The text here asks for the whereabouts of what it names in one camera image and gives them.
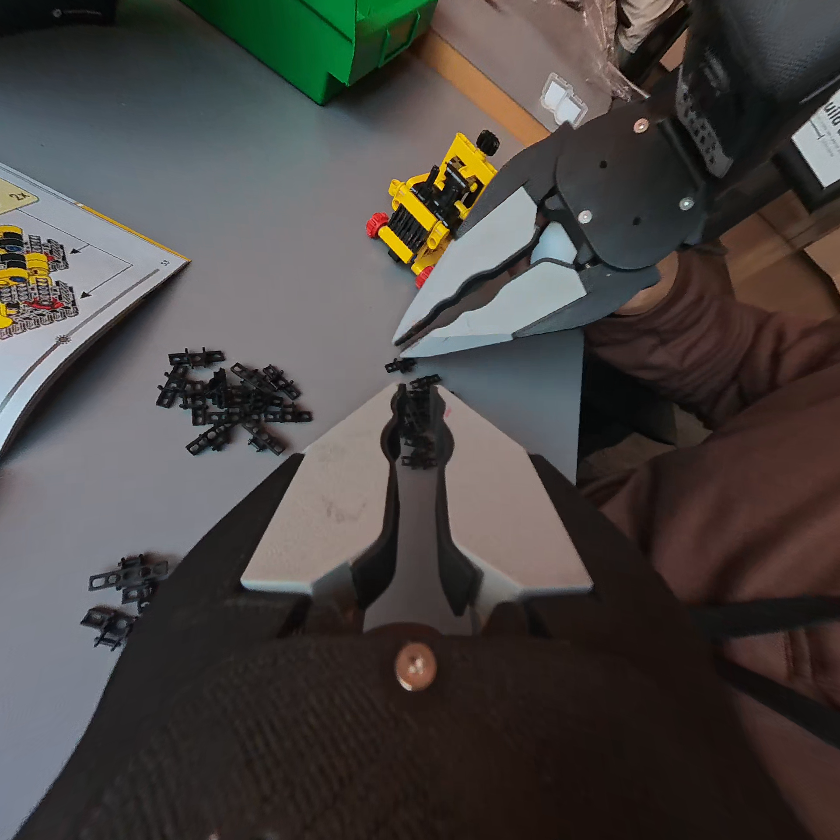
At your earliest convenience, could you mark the open lego instruction booklet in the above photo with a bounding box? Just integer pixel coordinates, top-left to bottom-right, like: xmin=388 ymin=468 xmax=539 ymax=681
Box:
xmin=0 ymin=163 xmax=193 ymax=454

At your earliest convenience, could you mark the yellow lego bulldozer model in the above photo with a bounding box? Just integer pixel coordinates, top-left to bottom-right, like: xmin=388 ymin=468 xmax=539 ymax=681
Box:
xmin=365 ymin=130 xmax=501 ymax=290

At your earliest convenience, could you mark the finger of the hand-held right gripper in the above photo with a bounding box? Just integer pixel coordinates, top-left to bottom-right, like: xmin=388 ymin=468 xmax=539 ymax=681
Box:
xmin=392 ymin=187 xmax=577 ymax=347
xmin=399 ymin=259 xmax=588 ymax=358

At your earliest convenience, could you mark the small clear plastic case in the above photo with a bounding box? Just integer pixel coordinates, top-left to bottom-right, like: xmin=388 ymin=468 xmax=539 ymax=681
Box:
xmin=539 ymin=73 xmax=588 ymax=127

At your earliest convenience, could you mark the person's right forearm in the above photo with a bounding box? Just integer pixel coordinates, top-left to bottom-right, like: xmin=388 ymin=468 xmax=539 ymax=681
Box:
xmin=581 ymin=239 xmax=840 ymax=421

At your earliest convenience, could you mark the black strap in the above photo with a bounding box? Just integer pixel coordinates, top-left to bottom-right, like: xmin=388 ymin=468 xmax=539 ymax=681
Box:
xmin=692 ymin=596 xmax=840 ymax=749

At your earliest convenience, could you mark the clear plastic bag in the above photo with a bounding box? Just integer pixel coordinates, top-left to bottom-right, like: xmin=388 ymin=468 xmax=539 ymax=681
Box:
xmin=489 ymin=0 xmax=690 ymax=102

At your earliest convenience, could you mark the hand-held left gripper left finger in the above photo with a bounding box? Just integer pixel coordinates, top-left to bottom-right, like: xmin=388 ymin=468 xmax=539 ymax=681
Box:
xmin=240 ymin=384 xmax=404 ymax=610

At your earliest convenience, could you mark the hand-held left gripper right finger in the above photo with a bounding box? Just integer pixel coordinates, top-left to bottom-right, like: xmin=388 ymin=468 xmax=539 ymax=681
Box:
xmin=430 ymin=385 xmax=595 ymax=619

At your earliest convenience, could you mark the green plastic bin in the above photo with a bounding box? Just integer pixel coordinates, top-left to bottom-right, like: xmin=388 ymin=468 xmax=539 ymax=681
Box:
xmin=180 ymin=0 xmax=439 ymax=106

